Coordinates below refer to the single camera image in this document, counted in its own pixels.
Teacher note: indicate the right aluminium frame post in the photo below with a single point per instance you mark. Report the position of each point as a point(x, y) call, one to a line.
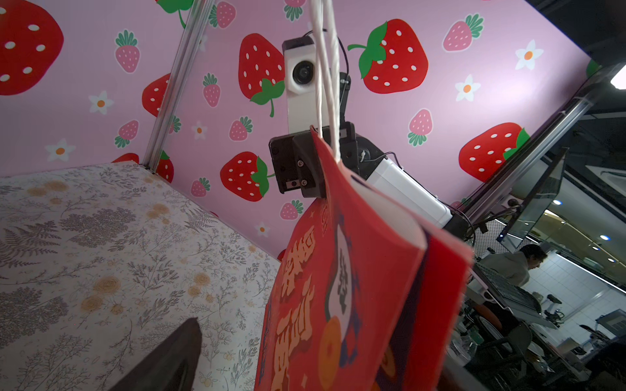
point(588, 95)

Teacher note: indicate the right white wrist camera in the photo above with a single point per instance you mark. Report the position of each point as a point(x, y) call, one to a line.
point(307, 93)

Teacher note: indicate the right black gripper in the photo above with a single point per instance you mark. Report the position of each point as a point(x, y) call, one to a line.
point(297, 164)

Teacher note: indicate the red paper bag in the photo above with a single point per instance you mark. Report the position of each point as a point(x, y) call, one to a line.
point(368, 292)

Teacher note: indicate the aluminium frame post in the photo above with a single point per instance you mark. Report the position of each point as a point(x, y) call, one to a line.
point(588, 95)
point(194, 28)

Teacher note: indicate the dark computer monitor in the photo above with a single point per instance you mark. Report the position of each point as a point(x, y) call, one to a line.
point(540, 197)

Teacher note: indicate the person in grey shirt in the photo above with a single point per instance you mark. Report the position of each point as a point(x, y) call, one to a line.
point(515, 267)

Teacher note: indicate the left aluminium frame post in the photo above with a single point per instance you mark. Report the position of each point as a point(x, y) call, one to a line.
point(194, 28)

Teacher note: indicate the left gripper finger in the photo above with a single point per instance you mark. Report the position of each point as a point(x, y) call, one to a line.
point(171, 366)

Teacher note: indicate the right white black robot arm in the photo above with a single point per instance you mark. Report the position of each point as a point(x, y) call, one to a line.
point(379, 171)

